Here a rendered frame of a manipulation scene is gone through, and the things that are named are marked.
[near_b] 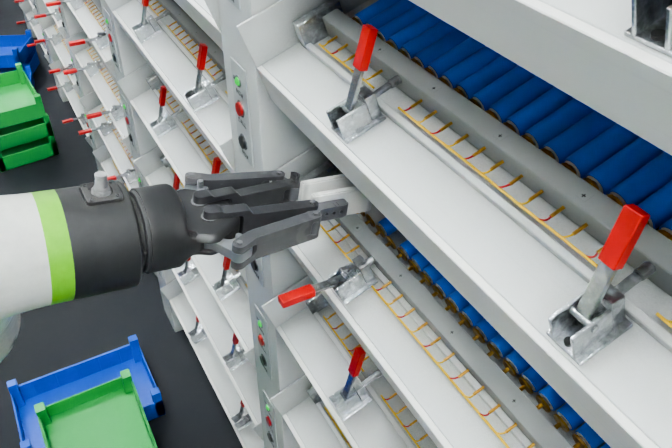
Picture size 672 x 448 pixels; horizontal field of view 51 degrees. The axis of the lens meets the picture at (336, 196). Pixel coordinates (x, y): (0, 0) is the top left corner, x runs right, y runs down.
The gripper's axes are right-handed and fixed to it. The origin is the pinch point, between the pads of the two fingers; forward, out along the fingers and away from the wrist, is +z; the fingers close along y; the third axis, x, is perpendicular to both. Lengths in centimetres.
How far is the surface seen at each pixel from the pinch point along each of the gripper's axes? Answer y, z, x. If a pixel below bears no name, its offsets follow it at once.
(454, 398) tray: -21.3, 0.8, 7.5
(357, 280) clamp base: -6.1, 0.0, 6.1
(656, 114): -33.0, -7.3, -25.8
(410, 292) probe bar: -11.5, 2.2, 4.0
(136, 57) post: 81, 4, 18
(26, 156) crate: 182, -5, 95
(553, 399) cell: -27.2, 4.8, 3.1
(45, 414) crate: 60, -21, 87
